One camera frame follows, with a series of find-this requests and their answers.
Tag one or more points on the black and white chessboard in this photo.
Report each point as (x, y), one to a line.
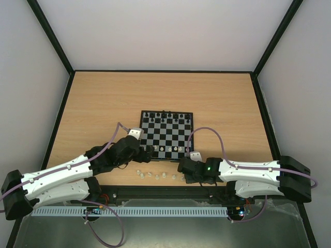
(167, 129)

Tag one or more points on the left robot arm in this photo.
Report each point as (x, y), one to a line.
(75, 179)

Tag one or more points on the black aluminium frame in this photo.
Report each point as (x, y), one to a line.
(290, 13)

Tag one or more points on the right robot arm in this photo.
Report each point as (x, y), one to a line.
(285, 177)

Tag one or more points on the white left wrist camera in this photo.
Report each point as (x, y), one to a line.
(136, 132)

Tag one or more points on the light blue cable duct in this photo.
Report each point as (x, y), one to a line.
(132, 211)

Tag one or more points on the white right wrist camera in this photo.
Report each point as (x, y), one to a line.
(195, 156)

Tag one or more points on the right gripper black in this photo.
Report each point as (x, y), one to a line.
(183, 168)

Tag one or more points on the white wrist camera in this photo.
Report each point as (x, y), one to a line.
(136, 132)
(195, 156)

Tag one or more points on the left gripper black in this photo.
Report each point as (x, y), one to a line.
(148, 156)

